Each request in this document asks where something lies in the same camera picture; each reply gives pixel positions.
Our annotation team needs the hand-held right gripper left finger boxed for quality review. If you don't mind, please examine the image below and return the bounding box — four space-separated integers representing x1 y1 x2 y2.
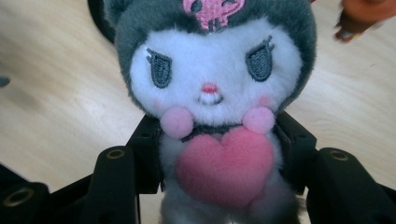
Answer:
78 115 163 224

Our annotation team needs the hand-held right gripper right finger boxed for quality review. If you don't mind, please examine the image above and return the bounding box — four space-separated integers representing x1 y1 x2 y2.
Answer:
275 111 387 224

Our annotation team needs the grey white plush toy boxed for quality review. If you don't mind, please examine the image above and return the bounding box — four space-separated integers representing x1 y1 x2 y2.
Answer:
87 0 318 224

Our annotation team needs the small orange figure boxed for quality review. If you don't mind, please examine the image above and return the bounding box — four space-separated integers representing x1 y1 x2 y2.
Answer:
334 0 396 44

